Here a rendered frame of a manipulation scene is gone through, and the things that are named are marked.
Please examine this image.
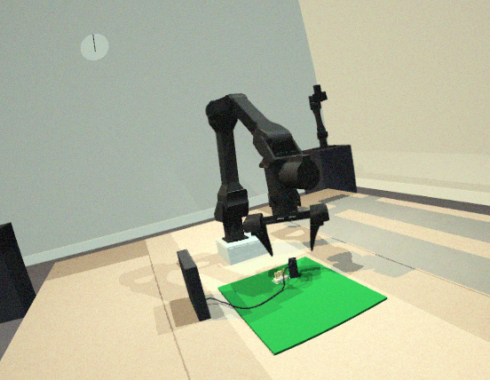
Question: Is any green circuit board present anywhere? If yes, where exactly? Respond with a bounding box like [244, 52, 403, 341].
[217, 257, 388, 355]

